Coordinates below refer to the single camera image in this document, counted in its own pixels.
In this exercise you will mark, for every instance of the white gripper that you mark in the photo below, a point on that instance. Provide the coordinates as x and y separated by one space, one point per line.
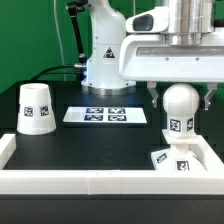
148 58

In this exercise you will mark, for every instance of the white lamp bulb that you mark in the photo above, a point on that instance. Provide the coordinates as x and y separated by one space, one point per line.
180 102

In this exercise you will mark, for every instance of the white lamp base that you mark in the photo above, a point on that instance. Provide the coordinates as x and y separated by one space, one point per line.
178 157

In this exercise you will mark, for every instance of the white lamp shade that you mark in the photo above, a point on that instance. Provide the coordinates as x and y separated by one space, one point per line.
35 116

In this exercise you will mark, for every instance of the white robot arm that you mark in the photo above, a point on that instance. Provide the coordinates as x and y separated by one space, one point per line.
176 41

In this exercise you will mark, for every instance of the white marker plate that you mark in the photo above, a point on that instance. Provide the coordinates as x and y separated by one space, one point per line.
105 115

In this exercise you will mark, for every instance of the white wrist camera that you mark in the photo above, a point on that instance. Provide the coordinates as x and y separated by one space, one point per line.
152 21

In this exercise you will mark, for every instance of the white U-shaped border frame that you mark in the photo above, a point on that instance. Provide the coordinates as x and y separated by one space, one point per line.
25 182

